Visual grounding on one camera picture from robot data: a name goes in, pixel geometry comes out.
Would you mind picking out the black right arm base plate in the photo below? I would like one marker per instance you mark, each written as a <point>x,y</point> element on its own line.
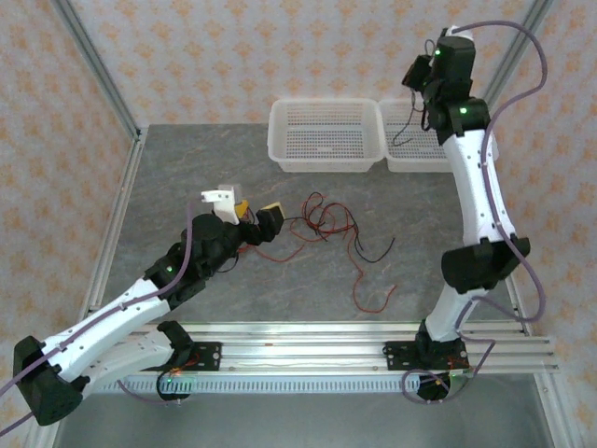
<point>396,357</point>

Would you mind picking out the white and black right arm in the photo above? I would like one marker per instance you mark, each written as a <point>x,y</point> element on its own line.
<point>480,196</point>

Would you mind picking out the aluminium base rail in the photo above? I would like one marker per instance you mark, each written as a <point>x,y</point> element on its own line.
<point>303,354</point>

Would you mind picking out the aluminium frame post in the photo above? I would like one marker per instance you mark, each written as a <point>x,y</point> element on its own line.
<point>93,60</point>
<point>515,51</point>

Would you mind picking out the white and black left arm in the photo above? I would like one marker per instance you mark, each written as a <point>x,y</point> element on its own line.
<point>107,317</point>

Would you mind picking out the aluminium side rail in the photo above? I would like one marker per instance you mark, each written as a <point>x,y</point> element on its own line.
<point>514,295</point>
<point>116,224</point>

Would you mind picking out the white perforated plastic basket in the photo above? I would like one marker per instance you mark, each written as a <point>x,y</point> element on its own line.
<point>326,135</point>
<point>420,158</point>

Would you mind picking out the small lit circuit board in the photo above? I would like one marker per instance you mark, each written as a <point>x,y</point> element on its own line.
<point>459,373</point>
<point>179,385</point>

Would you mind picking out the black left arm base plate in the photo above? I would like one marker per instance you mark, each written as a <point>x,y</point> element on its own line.
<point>210,357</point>

